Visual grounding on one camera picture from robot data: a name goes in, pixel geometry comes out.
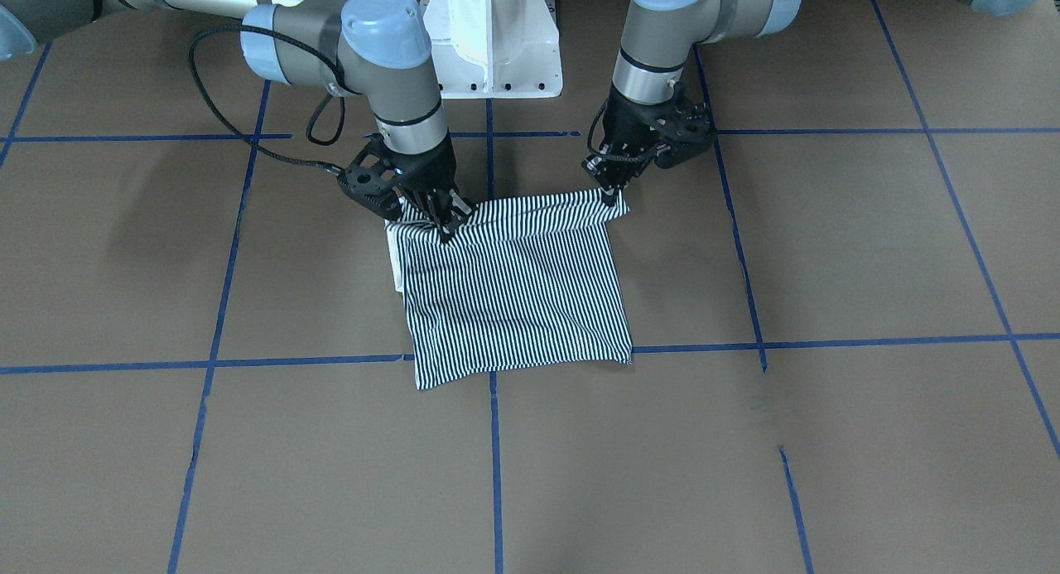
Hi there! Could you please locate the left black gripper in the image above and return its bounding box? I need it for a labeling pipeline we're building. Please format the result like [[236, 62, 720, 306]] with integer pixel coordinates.
[[593, 89, 658, 208]]

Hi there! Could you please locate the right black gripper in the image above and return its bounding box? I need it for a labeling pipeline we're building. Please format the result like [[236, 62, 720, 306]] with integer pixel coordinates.
[[391, 133, 477, 244]]

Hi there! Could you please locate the striped polo shirt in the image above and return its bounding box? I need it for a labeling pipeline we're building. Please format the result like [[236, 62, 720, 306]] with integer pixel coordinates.
[[385, 190, 633, 390]]

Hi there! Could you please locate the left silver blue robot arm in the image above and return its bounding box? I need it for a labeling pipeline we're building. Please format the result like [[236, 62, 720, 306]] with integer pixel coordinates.
[[582, 0, 802, 205]]

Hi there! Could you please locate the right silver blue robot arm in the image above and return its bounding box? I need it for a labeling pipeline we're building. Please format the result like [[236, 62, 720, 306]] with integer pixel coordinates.
[[1, 0, 475, 243]]

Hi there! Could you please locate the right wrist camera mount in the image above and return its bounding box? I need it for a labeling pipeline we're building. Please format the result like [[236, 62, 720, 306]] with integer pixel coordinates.
[[336, 134, 402, 220]]

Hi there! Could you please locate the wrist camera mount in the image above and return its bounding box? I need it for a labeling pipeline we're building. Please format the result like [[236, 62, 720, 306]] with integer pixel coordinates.
[[653, 96, 718, 169], [336, 134, 402, 220]]

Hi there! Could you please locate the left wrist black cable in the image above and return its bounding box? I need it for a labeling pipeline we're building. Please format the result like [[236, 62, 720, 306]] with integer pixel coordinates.
[[583, 102, 663, 167]]

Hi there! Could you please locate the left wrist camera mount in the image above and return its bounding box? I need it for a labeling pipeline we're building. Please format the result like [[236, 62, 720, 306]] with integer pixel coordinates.
[[653, 96, 718, 169]]

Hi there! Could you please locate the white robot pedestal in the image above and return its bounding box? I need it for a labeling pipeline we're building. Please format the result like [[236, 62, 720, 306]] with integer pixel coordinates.
[[419, 0, 564, 101]]

